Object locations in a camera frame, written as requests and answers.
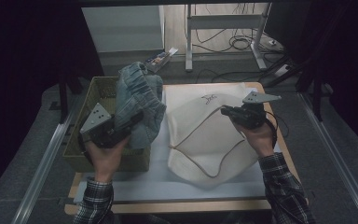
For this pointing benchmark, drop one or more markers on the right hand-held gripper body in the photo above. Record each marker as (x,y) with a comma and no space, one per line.
(251,115)

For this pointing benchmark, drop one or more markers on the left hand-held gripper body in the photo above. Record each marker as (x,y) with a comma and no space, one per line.
(104,133)

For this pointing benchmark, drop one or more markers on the blue denim pants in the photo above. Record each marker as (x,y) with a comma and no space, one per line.
(136,93)

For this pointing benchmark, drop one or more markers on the green woven basket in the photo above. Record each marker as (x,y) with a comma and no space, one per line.
(102,88)

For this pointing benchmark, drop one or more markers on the person's right hand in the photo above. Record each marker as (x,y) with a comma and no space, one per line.
(261,140)

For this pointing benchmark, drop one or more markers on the person's left hand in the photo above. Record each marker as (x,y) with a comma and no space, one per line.
(105,161)

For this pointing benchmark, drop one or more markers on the black metal stand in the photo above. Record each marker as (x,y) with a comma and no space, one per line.
(63,102)
(317,99)

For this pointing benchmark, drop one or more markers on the white power strip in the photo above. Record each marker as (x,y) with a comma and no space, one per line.
(282,70)

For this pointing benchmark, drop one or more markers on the small colourful cardboard box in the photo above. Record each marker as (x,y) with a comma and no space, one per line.
(160,59)

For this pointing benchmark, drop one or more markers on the white cabinet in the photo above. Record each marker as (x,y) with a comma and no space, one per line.
(122,28)

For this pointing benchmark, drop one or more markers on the person's dark clothing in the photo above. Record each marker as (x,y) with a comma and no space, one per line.
(199,219)

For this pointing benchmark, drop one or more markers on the aluminium floor rail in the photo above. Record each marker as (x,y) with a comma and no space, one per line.
(40,169)
(338,158)

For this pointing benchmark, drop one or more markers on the white metal desk frame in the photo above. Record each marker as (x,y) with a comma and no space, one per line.
(223,21)

